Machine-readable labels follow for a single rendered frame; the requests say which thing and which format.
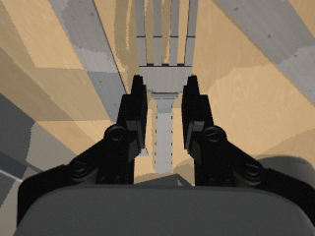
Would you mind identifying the grey mug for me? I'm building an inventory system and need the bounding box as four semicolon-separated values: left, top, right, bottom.
257;156;315;189

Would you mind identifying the grey metal fork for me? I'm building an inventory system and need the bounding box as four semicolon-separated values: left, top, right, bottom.
135;0;199;174

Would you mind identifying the grey rectangular tray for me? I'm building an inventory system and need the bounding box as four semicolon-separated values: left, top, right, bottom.
0;93;77;236

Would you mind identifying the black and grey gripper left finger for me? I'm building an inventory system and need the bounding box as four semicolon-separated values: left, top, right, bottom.
17;75;148;227

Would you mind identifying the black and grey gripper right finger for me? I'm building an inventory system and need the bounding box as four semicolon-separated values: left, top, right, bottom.
181;75;315;227

